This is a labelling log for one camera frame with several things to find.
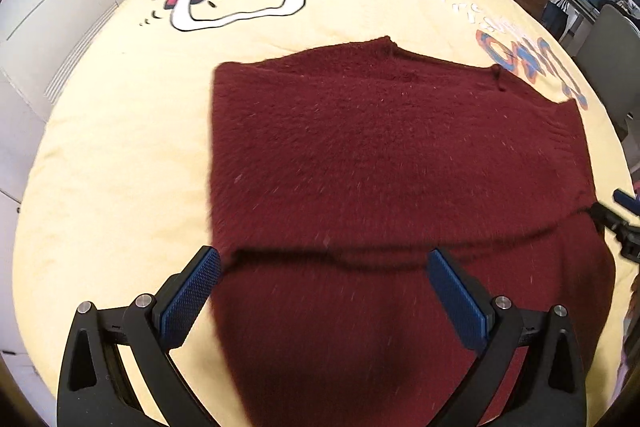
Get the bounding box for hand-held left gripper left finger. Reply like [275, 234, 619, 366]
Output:
[57, 245, 222, 427]

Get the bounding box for grey chair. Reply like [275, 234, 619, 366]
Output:
[574, 4, 640, 138]

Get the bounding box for dark red knit sweater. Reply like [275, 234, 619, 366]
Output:
[207, 35, 616, 427]

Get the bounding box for dark blue bag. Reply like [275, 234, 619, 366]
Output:
[542, 0, 572, 40]

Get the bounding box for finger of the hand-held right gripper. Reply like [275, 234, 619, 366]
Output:
[590, 202, 640, 264]
[613, 189, 640, 211]

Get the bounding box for yellow cartoon printed blanket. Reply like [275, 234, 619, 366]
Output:
[12, 0, 637, 427]

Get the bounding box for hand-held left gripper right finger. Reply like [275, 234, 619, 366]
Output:
[426, 248, 587, 427]

